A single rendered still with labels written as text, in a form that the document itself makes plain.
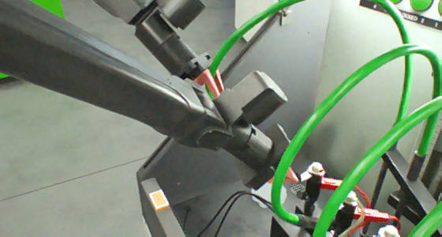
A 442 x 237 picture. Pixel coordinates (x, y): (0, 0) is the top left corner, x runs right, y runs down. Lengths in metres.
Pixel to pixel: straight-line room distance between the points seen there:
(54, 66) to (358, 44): 0.73
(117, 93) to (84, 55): 0.06
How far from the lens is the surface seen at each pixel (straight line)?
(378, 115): 0.93
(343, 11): 0.94
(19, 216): 2.37
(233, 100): 0.49
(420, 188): 0.75
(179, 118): 0.42
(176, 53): 0.61
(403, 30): 0.68
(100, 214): 2.20
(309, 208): 0.73
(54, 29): 0.32
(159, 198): 0.84
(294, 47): 0.93
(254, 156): 0.55
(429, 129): 0.69
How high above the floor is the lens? 1.55
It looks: 31 degrees down
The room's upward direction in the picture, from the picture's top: straight up
